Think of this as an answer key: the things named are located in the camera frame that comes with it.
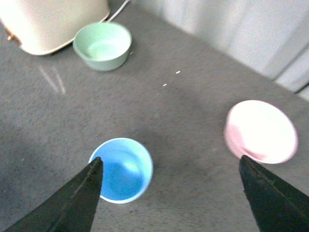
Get pink plastic bowl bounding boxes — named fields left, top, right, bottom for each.
left=224, top=100, right=298, bottom=164

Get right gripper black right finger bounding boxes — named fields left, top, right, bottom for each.
left=239, top=155, right=309, bottom=232

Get white toaster power cable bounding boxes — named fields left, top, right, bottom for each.
left=105, top=0, right=131, bottom=23

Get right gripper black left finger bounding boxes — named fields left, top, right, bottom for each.
left=6, top=158, right=103, bottom=232

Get white two-slot toaster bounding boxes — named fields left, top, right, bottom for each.
left=0, top=0, right=110, bottom=56

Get blue plastic cup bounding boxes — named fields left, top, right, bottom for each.
left=88, top=138, right=154, bottom=204

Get green plastic bowl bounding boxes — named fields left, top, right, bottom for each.
left=72, top=22, right=132, bottom=71

